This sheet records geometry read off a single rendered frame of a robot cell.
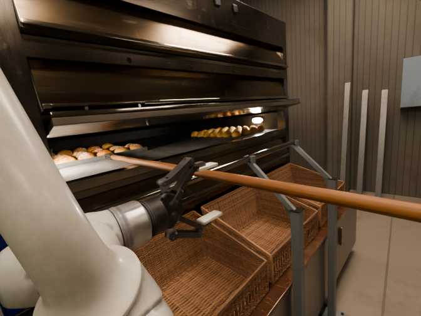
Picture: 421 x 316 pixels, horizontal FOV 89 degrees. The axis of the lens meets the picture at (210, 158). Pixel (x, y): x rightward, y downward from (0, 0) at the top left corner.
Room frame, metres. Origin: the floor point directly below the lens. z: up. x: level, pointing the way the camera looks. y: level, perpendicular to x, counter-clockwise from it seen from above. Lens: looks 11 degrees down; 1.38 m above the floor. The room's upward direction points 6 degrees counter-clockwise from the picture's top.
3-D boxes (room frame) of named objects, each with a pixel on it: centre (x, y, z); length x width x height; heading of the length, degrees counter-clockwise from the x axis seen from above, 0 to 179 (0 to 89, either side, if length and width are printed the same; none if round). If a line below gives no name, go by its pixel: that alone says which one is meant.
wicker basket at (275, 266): (1.21, -0.27, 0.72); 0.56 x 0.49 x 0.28; 133
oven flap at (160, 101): (1.40, -0.08, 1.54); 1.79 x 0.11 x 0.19; 134
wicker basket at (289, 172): (1.63, -0.71, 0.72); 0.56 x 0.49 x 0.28; 133
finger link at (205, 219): (0.52, 0.02, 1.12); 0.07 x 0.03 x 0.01; 134
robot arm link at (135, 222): (0.38, 0.17, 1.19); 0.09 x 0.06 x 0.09; 44
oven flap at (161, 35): (1.40, -0.08, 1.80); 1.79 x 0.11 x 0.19; 134
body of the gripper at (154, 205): (0.43, 0.11, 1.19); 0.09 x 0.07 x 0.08; 134
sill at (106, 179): (1.41, -0.06, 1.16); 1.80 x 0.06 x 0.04; 134
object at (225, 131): (2.12, -0.19, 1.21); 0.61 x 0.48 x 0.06; 44
